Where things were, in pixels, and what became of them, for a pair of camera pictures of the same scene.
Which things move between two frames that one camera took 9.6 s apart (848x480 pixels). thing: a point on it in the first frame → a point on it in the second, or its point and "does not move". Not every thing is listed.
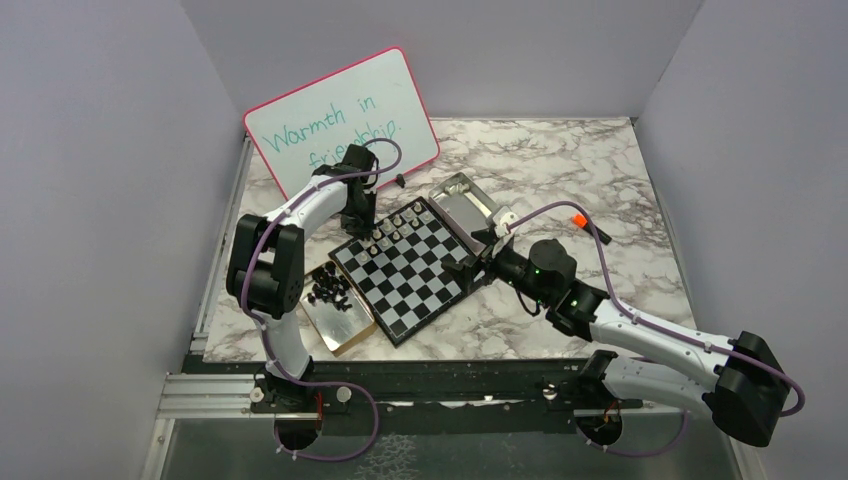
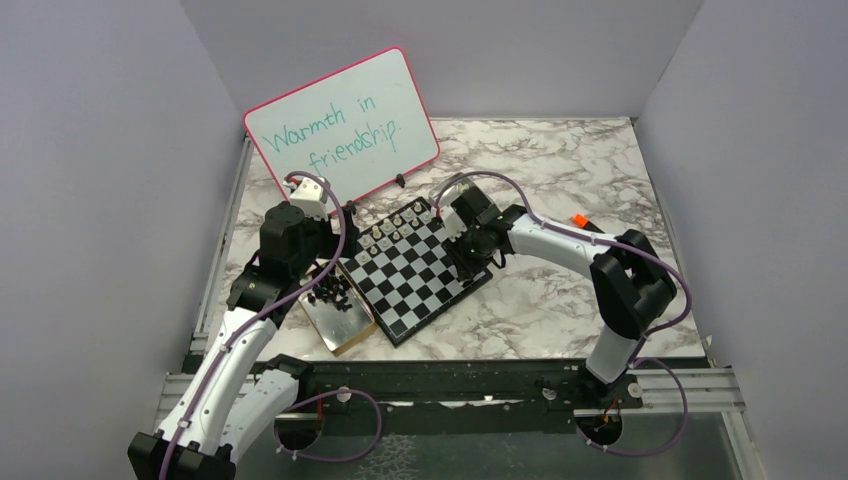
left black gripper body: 360,217 → 322,242
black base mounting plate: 421,399 does not move
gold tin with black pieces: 335,311 does not move
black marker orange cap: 582,222 does not move
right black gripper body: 505,264 → 469,253
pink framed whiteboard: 377,99 does not move
